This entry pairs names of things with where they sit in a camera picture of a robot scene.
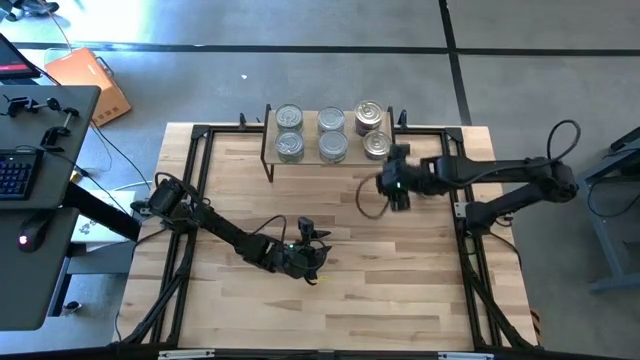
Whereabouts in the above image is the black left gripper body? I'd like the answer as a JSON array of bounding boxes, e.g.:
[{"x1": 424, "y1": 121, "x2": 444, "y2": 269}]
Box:
[{"x1": 272, "y1": 217, "x2": 322, "y2": 286}]

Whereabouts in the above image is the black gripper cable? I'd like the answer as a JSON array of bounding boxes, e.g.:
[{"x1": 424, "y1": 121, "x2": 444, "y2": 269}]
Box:
[
  {"x1": 249, "y1": 214, "x2": 289, "y2": 246},
  {"x1": 354, "y1": 172, "x2": 392, "y2": 220}
]

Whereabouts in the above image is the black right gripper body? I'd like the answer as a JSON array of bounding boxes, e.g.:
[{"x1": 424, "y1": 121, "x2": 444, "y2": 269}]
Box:
[{"x1": 384, "y1": 142, "x2": 419, "y2": 213}]

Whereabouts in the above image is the orange equipment case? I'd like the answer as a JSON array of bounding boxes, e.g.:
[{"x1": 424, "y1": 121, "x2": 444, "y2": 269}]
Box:
[{"x1": 43, "y1": 46, "x2": 134, "y2": 128}]

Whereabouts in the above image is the black floor cable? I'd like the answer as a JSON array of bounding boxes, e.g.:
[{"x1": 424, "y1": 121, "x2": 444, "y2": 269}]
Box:
[{"x1": 88, "y1": 119, "x2": 154, "y2": 191}]

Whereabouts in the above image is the black computer mouse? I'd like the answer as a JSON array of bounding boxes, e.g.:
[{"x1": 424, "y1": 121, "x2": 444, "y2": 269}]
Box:
[{"x1": 17, "y1": 219, "x2": 50, "y2": 254}]

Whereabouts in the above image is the grey metal stand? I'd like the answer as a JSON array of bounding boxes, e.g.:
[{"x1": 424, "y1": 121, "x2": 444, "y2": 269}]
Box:
[{"x1": 551, "y1": 127, "x2": 640, "y2": 296}]

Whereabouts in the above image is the black keyboard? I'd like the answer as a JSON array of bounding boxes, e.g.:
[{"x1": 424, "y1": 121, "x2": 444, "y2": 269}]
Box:
[{"x1": 0, "y1": 148, "x2": 45, "y2": 201}]

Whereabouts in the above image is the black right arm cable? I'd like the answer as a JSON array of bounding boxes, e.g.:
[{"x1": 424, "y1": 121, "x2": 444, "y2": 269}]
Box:
[{"x1": 545, "y1": 118, "x2": 583, "y2": 165}]

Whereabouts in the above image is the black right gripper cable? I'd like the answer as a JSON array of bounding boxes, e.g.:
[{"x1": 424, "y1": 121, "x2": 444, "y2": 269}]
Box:
[{"x1": 354, "y1": 172, "x2": 392, "y2": 220}]

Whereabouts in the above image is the person's shoe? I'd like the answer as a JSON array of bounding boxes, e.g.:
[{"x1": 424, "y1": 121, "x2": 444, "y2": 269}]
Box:
[{"x1": 0, "y1": 0, "x2": 61, "y2": 21}]

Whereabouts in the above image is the black desk clamp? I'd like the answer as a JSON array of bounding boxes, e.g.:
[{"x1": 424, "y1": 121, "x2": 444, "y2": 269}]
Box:
[
  {"x1": 2, "y1": 94, "x2": 64, "y2": 117},
  {"x1": 39, "y1": 105, "x2": 81, "y2": 151}
]

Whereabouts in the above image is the black desk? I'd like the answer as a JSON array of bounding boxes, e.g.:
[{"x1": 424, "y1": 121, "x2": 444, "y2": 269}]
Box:
[{"x1": 0, "y1": 84, "x2": 102, "y2": 332}]

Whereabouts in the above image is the silver metal bracket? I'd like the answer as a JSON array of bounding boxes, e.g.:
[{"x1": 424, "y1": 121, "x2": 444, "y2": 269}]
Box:
[
  {"x1": 157, "y1": 348, "x2": 216, "y2": 360},
  {"x1": 438, "y1": 351, "x2": 495, "y2": 360}
]

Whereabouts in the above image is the black laptop screen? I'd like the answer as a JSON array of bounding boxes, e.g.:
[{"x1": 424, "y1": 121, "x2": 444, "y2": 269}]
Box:
[{"x1": 0, "y1": 32, "x2": 42, "y2": 81}]

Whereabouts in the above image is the white box with logo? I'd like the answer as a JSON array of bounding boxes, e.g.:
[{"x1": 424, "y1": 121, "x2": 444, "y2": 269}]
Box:
[{"x1": 69, "y1": 217, "x2": 136, "y2": 254}]

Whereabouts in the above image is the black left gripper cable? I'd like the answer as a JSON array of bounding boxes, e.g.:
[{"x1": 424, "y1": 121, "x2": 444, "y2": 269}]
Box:
[{"x1": 249, "y1": 214, "x2": 289, "y2": 246}]

